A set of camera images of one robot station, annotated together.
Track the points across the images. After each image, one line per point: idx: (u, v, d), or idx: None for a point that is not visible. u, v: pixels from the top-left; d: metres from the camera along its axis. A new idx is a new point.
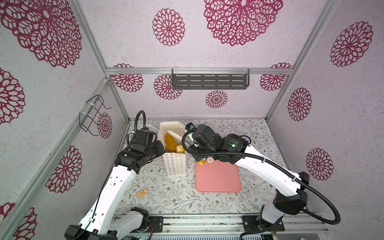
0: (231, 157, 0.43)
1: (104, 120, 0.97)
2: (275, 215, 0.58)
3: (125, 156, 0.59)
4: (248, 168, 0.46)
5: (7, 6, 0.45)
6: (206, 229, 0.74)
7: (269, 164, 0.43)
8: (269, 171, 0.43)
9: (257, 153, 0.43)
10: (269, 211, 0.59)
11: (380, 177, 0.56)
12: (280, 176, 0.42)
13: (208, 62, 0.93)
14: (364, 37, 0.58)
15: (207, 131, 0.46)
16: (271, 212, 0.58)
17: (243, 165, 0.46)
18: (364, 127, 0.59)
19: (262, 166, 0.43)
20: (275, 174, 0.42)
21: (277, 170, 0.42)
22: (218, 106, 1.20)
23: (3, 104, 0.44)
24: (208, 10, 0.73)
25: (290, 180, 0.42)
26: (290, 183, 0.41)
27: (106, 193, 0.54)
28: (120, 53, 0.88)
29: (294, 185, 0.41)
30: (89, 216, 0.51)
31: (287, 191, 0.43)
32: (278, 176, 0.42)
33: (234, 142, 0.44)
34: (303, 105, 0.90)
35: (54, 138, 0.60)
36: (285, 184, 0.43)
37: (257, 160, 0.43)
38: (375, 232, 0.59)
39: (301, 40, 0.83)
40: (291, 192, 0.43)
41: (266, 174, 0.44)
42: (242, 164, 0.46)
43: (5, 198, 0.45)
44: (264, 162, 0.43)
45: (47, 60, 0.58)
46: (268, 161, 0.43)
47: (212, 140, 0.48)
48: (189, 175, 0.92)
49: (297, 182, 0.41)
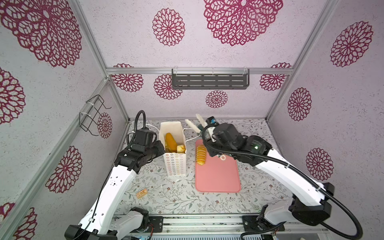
0: (253, 159, 0.43)
1: (104, 120, 0.97)
2: (279, 219, 0.59)
3: (125, 156, 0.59)
4: (268, 172, 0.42)
5: (7, 6, 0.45)
6: (206, 229, 0.74)
7: (292, 170, 0.41)
8: (292, 178, 0.41)
9: (281, 158, 0.42)
10: (274, 214, 0.59)
11: (380, 177, 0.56)
12: (304, 184, 0.40)
13: (208, 62, 0.93)
14: (364, 37, 0.58)
15: (231, 129, 0.45)
16: (276, 215, 0.59)
17: (264, 169, 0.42)
18: (364, 127, 0.59)
19: (284, 171, 0.42)
20: (298, 181, 0.41)
21: (301, 176, 0.41)
22: (218, 106, 1.20)
23: (3, 104, 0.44)
24: (208, 10, 0.73)
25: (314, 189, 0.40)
26: (314, 192, 0.40)
27: (106, 193, 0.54)
28: (120, 53, 0.88)
29: (318, 195, 0.39)
30: (89, 216, 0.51)
31: (310, 201, 0.42)
32: (301, 183, 0.41)
33: (257, 143, 0.43)
34: (303, 105, 0.90)
35: (54, 139, 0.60)
36: (308, 194, 0.41)
37: (279, 165, 0.41)
38: (375, 232, 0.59)
39: (301, 40, 0.83)
40: (313, 202, 0.41)
41: (288, 181, 0.43)
42: (264, 167, 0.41)
43: (5, 198, 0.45)
44: (287, 168, 0.41)
45: (47, 60, 0.58)
46: (292, 167, 0.41)
47: (234, 140, 0.47)
48: (189, 175, 0.92)
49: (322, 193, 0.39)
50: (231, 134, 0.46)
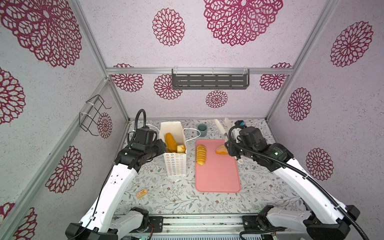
0: (271, 164, 0.47)
1: (104, 119, 0.97)
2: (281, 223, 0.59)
3: (126, 155, 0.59)
4: (286, 181, 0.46)
5: (7, 6, 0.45)
6: (206, 229, 0.74)
7: (310, 182, 0.42)
8: (309, 189, 0.41)
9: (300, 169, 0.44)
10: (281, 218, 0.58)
11: (380, 177, 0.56)
12: (320, 198, 0.40)
13: (208, 62, 0.93)
14: (364, 37, 0.58)
15: (256, 133, 0.49)
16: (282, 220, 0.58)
17: (281, 176, 0.47)
18: (364, 127, 0.59)
19: (302, 181, 0.42)
20: (314, 194, 0.41)
21: (319, 190, 0.41)
22: (218, 106, 1.20)
23: (3, 104, 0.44)
24: (208, 10, 0.73)
25: (332, 207, 0.39)
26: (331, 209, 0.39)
27: (107, 191, 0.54)
28: (120, 53, 0.88)
29: (336, 213, 0.38)
30: (89, 214, 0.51)
31: (325, 217, 0.40)
32: (317, 196, 0.40)
33: (277, 149, 0.47)
34: (303, 105, 0.90)
35: (54, 138, 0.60)
36: (324, 208, 0.40)
37: (297, 174, 0.43)
38: (375, 233, 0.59)
39: (301, 40, 0.83)
40: (330, 219, 0.39)
41: (305, 192, 0.43)
42: (281, 173, 0.46)
43: (5, 199, 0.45)
44: (305, 178, 0.43)
45: (47, 60, 0.58)
46: (309, 178, 0.43)
47: (256, 142, 0.50)
48: (189, 175, 0.92)
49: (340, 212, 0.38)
50: (255, 137, 0.49)
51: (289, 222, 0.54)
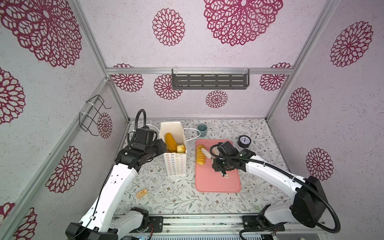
0: (240, 165, 0.59)
1: (104, 120, 0.97)
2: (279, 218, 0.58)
3: (126, 154, 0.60)
4: (255, 173, 0.56)
5: (7, 6, 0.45)
6: (206, 229, 0.74)
7: (269, 167, 0.52)
8: (269, 173, 0.50)
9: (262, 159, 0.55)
10: (276, 213, 0.59)
11: (380, 177, 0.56)
12: (280, 177, 0.48)
13: (208, 62, 0.93)
14: (364, 37, 0.58)
15: (227, 145, 0.64)
16: (277, 214, 0.58)
17: (251, 171, 0.57)
18: (364, 127, 0.59)
19: (263, 168, 0.52)
20: (275, 175, 0.49)
21: (278, 171, 0.49)
22: (218, 106, 1.20)
23: (3, 104, 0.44)
24: (208, 10, 0.73)
25: (291, 180, 0.46)
26: (290, 182, 0.45)
27: (107, 191, 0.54)
28: (120, 53, 0.88)
29: (295, 185, 0.44)
30: (90, 213, 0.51)
31: (290, 192, 0.46)
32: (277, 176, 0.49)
33: (243, 152, 0.60)
34: (303, 105, 0.90)
35: (54, 138, 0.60)
36: (284, 184, 0.47)
37: (258, 164, 0.54)
38: (375, 233, 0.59)
39: (301, 40, 0.83)
40: (292, 192, 0.45)
41: (268, 177, 0.51)
42: (250, 170, 0.57)
43: (5, 199, 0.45)
44: (264, 165, 0.53)
45: (47, 60, 0.58)
46: (268, 165, 0.52)
47: (228, 151, 0.64)
48: (189, 175, 0.92)
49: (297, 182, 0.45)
50: (227, 148, 0.64)
51: (282, 214, 0.56)
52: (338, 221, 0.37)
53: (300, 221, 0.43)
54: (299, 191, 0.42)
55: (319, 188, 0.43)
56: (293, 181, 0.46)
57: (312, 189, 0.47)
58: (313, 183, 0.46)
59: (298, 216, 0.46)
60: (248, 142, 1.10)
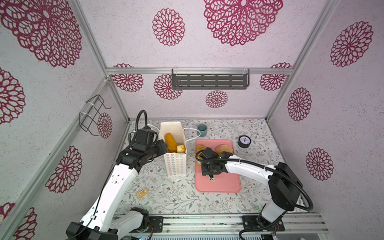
0: (221, 168, 0.63)
1: (104, 120, 0.97)
2: (275, 214, 0.58)
3: (126, 155, 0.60)
4: (235, 171, 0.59)
5: (7, 6, 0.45)
6: (206, 229, 0.74)
7: (244, 163, 0.56)
8: (244, 168, 0.55)
9: (237, 157, 0.60)
10: (270, 209, 0.59)
11: (380, 177, 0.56)
12: (254, 169, 0.52)
13: (208, 62, 0.93)
14: (364, 37, 0.58)
15: (208, 150, 0.68)
16: (273, 211, 0.58)
17: (231, 170, 0.61)
18: (363, 127, 0.59)
19: (239, 165, 0.56)
20: (250, 169, 0.53)
21: (252, 165, 0.53)
22: (218, 106, 1.20)
23: (3, 104, 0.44)
24: (208, 10, 0.73)
25: (264, 170, 0.50)
26: (263, 173, 0.49)
27: (107, 191, 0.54)
28: (120, 53, 0.88)
29: (267, 173, 0.48)
30: (91, 213, 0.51)
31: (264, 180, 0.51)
32: (252, 169, 0.52)
33: (222, 154, 0.64)
34: (303, 105, 0.90)
35: (54, 138, 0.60)
36: (258, 175, 0.51)
37: (235, 162, 0.58)
38: (375, 233, 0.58)
39: (301, 40, 0.83)
40: (266, 180, 0.49)
41: (246, 172, 0.55)
42: (230, 170, 0.61)
43: (5, 199, 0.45)
44: (240, 162, 0.57)
45: (47, 60, 0.58)
46: (243, 161, 0.57)
47: (209, 156, 0.69)
48: (189, 175, 0.92)
49: (269, 171, 0.49)
50: (208, 153, 0.68)
51: (276, 210, 0.56)
52: (310, 200, 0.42)
53: (281, 207, 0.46)
54: (271, 178, 0.47)
55: (289, 173, 0.47)
56: (266, 170, 0.49)
57: (285, 175, 0.51)
58: (284, 170, 0.50)
59: (279, 202, 0.49)
60: (248, 142, 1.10)
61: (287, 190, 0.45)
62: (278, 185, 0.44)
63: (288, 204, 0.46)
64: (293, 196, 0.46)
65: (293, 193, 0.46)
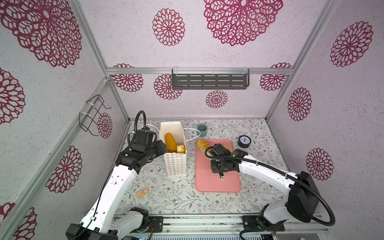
0: (234, 166, 0.58)
1: (104, 120, 0.97)
2: (278, 216, 0.58)
3: (126, 156, 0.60)
4: (249, 173, 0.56)
5: (7, 6, 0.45)
6: (206, 230, 0.74)
7: (262, 166, 0.52)
8: (263, 171, 0.51)
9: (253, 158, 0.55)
10: (273, 211, 0.59)
11: (380, 177, 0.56)
12: (273, 175, 0.48)
13: (208, 62, 0.93)
14: (364, 37, 0.58)
15: (219, 147, 0.63)
16: (275, 213, 0.58)
17: (244, 171, 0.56)
18: (363, 127, 0.59)
19: (255, 168, 0.53)
20: (268, 173, 0.49)
21: (271, 170, 0.50)
22: (218, 106, 1.20)
23: (3, 104, 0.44)
24: (208, 10, 0.73)
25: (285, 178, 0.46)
26: (282, 180, 0.46)
27: (107, 192, 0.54)
28: (120, 53, 0.88)
29: (288, 182, 0.45)
30: (90, 214, 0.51)
31: (283, 189, 0.48)
32: (270, 175, 0.49)
33: (235, 152, 0.60)
34: (303, 105, 0.90)
35: (54, 138, 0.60)
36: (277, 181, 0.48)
37: (251, 164, 0.54)
38: (375, 233, 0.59)
39: (301, 40, 0.83)
40: (286, 189, 0.46)
41: (263, 176, 0.52)
42: (244, 171, 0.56)
43: (5, 198, 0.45)
44: (257, 165, 0.53)
45: (47, 60, 0.58)
46: (261, 163, 0.53)
47: (220, 153, 0.65)
48: (189, 175, 0.92)
49: (290, 179, 0.46)
50: (219, 150, 0.65)
51: (279, 212, 0.56)
52: (333, 215, 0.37)
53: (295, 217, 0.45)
54: (292, 187, 0.44)
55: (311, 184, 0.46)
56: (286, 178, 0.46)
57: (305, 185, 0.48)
58: (305, 179, 0.47)
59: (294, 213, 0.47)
60: (248, 142, 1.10)
61: (306, 201, 0.41)
62: (299, 195, 0.41)
63: (304, 215, 0.44)
64: (311, 208, 0.42)
65: (311, 203, 0.42)
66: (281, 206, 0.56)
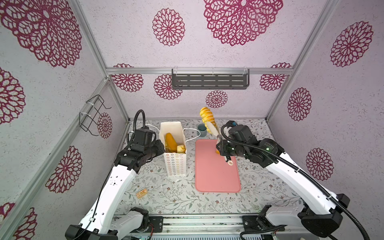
0: (263, 160, 0.44)
1: (104, 120, 0.97)
2: (279, 219, 0.59)
3: (125, 156, 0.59)
4: (280, 176, 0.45)
5: (7, 6, 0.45)
6: (206, 229, 0.74)
7: (302, 175, 0.41)
8: (301, 182, 0.41)
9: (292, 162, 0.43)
10: (278, 215, 0.59)
11: (380, 177, 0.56)
12: (314, 190, 0.40)
13: (208, 62, 0.93)
14: (364, 37, 0.58)
15: (245, 131, 0.47)
16: (279, 216, 0.58)
17: (275, 171, 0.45)
18: (363, 127, 0.59)
19: (294, 174, 0.42)
20: (308, 187, 0.41)
21: (312, 183, 0.41)
22: (218, 106, 1.20)
23: (3, 104, 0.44)
24: (208, 10, 0.73)
25: (325, 198, 0.39)
26: (323, 199, 0.39)
27: (106, 193, 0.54)
28: (120, 53, 0.88)
29: (329, 204, 0.39)
30: (89, 216, 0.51)
31: (318, 208, 0.41)
32: (310, 189, 0.41)
33: (269, 145, 0.45)
34: (303, 105, 0.90)
35: (54, 138, 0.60)
36: (316, 200, 0.40)
37: (289, 168, 0.42)
38: (375, 233, 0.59)
39: (301, 40, 0.83)
40: (323, 210, 0.40)
41: (297, 186, 0.43)
42: (274, 170, 0.46)
43: (5, 198, 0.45)
44: (297, 172, 0.42)
45: (47, 60, 0.58)
46: (302, 171, 0.42)
47: (246, 138, 0.49)
48: (189, 175, 0.92)
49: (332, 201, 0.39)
50: (245, 134, 0.48)
51: (285, 217, 0.55)
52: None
53: (306, 227, 0.46)
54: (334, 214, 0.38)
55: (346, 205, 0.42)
56: (327, 198, 0.39)
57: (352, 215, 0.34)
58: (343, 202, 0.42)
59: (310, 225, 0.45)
60: None
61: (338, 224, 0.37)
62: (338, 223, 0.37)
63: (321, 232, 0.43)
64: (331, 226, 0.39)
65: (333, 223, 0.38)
66: (289, 213, 0.54)
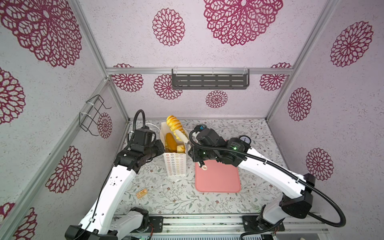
0: (234, 160, 0.45)
1: (104, 120, 0.97)
2: (276, 216, 0.59)
3: (125, 156, 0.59)
4: (252, 171, 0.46)
5: (7, 6, 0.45)
6: (206, 229, 0.74)
7: (271, 166, 0.44)
8: (271, 173, 0.44)
9: (260, 155, 0.45)
10: (271, 211, 0.59)
11: (380, 177, 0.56)
12: (283, 178, 0.42)
13: (208, 62, 0.93)
14: (364, 37, 0.58)
15: (212, 134, 0.47)
16: (274, 213, 0.58)
17: (246, 168, 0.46)
18: (363, 127, 0.59)
19: (263, 167, 0.44)
20: (278, 176, 0.43)
21: (280, 171, 0.43)
22: (218, 106, 1.20)
23: (3, 104, 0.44)
24: (208, 10, 0.73)
25: (295, 181, 0.42)
26: (293, 184, 0.41)
27: (106, 193, 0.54)
28: (120, 53, 0.88)
29: (298, 187, 0.41)
30: (89, 216, 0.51)
31: (292, 193, 0.43)
32: (280, 177, 0.43)
33: (235, 144, 0.46)
34: (303, 105, 0.90)
35: (54, 139, 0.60)
36: (288, 186, 0.43)
37: (258, 163, 0.44)
38: (375, 233, 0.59)
39: (301, 40, 0.83)
40: (296, 194, 0.42)
41: (268, 177, 0.46)
42: (245, 168, 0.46)
43: (5, 198, 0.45)
44: (265, 164, 0.44)
45: (47, 60, 0.58)
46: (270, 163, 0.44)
47: (215, 142, 0.49)
48: (189, 175, 0.92)
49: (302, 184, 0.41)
50: (212, 138, 0.49)
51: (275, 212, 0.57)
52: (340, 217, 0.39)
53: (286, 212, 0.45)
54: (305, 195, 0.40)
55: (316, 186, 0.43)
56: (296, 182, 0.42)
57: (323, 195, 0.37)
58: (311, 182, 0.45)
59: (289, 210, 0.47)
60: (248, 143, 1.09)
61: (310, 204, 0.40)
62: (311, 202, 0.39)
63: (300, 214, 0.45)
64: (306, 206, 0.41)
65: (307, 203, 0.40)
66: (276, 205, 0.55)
